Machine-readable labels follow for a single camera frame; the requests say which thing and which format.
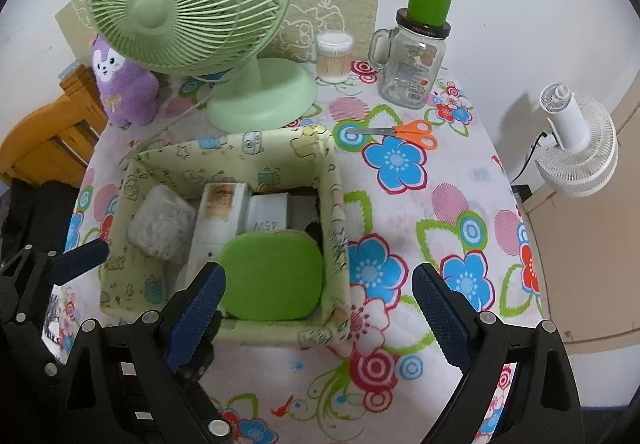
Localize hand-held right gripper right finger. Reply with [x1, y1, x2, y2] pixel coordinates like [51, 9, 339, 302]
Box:
[412, 263, 583, 444]

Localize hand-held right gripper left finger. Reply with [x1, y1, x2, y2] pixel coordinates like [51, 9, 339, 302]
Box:
[65, 262, 227, 444]

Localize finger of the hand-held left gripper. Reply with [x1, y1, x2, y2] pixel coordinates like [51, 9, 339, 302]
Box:
[175, 341, 233, 444]
[0, 240, 111, 377]

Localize green oval case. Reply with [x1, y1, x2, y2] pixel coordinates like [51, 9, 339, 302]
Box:
[218, 231, 326, 322]

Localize white bagged item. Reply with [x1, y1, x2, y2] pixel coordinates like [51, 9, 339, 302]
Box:
[127, 184, 198, 265]

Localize long white box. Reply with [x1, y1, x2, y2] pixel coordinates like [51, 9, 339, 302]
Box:
[187, 183, 251, 285]

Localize white charger box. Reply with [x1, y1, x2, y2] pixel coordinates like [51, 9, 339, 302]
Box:
[247, 192, 292, 235]

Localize yellow patterned storage box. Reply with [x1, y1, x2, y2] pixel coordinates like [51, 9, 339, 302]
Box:
[99, 125, 351, 350]

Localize dark clothing pile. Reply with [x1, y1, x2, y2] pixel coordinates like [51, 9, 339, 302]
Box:
[0, 179, 91, 265]

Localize floral tablecloth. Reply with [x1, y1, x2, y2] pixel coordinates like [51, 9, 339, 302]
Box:
[45, 59, 546, 444]

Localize orange wooden chair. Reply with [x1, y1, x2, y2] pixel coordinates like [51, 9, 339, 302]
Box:
[0, 64, 108, 187]

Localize purple plush toy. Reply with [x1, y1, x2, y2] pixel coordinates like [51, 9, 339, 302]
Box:
[91, 35, 160, 129]

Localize beige cabinet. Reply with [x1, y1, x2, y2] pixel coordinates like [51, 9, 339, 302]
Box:
[520, 74, 640, 360]

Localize white standing fan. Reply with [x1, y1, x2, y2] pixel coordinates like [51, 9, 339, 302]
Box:
[535, 82, 620, 197]

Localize glass jar with green lid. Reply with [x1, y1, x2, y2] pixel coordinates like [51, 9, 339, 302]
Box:
[369, 0, 452, 111]

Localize green desk fan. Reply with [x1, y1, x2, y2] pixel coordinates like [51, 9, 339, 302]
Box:
[82, 0, 318, 134]

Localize clear cotton swab jar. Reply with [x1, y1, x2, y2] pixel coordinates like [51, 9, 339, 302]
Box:
[316, 30, 354, 82]

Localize white fan cable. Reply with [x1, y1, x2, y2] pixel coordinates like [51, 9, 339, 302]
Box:
[120, 89, 221, 162]

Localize black power cable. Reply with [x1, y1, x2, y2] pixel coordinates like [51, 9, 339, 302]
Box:
[510, 131, 551, 182]

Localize orange handled scissors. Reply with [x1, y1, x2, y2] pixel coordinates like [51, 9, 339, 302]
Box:
[346, 120, 439, 147]

